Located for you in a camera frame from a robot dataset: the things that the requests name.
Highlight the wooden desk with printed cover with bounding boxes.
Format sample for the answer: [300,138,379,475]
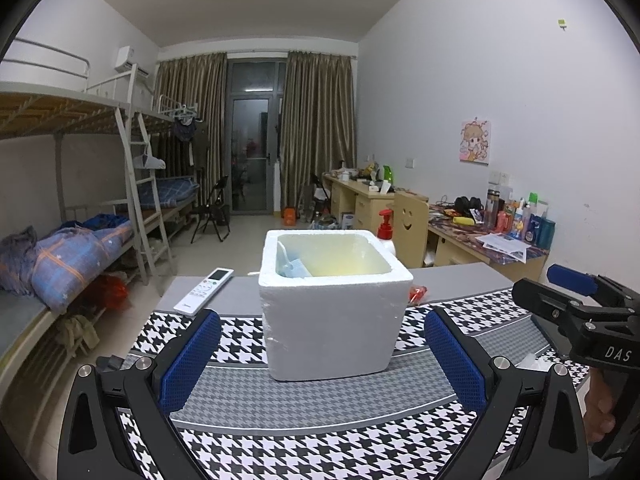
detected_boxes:
[427,205,550,283]

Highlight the white red-trigger spray bottle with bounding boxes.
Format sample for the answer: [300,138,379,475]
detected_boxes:
[377,209,399,257]

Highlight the blue checked quilt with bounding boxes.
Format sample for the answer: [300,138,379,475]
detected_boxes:
[30,225,133,311]

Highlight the cartoon wall poster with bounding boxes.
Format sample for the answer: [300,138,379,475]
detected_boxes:
[460,119,493,165]

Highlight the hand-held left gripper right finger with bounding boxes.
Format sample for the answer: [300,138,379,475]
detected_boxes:
[424,307,591,480]

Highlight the purple blanket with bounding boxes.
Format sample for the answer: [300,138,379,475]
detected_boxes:
[0,225,41,296]

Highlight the printed paper sheets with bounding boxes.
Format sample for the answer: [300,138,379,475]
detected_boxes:
[476,232,531,263]

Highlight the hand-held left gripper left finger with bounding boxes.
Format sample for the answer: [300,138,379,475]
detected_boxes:
[57,308,223,480]

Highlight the houndstooth table mat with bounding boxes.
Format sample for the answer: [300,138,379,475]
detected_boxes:
[97,285,596,480]

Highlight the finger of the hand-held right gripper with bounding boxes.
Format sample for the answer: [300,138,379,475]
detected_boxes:
[512,278,583,326]
[546,264,601,297]

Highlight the blue plaid bedding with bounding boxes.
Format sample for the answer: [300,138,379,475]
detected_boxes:
[135,178,198,209]

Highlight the glass balcony door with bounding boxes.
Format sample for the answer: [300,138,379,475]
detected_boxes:
[225,60,288,216]

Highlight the dark blue garment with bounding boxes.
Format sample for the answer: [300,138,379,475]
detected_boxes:
[82,213,126,231]

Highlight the white bunk bed ladder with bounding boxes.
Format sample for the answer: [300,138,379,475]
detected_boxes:
[114,107,176,281]

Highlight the white metal bunk bed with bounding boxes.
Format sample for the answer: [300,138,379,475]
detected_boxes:
[150,94,202,241]
[0,37,201,386]

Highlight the hanging dark clothes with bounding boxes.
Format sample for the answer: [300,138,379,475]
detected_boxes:
[172,117,198,143]

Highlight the wooden smiley face chair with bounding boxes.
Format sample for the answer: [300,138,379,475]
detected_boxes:
[393,191,431,268]

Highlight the black folding chair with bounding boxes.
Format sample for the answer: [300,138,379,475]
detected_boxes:
[190,176,232,245]

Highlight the white remote control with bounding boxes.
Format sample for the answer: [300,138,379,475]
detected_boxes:
[173,267,235,317]

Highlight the olive cloth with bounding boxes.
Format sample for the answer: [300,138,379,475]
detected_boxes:
[55,315,98,348]

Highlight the person's right hand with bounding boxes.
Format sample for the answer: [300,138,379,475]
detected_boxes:
[584,367,618,446]

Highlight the white foam box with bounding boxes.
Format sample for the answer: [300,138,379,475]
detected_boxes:
[258,229,414,382]

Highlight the brown curtain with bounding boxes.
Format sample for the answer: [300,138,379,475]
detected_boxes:
[156,52,228,211]
[280,50,358,216]

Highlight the light wooden desk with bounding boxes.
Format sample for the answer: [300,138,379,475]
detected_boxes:
[322,172,401,241]

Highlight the red plastic bag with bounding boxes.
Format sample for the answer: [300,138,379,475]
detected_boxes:
[92,275,131,311]

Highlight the white air conditioner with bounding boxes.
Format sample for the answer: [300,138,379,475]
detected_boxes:
[114,46,150,78]

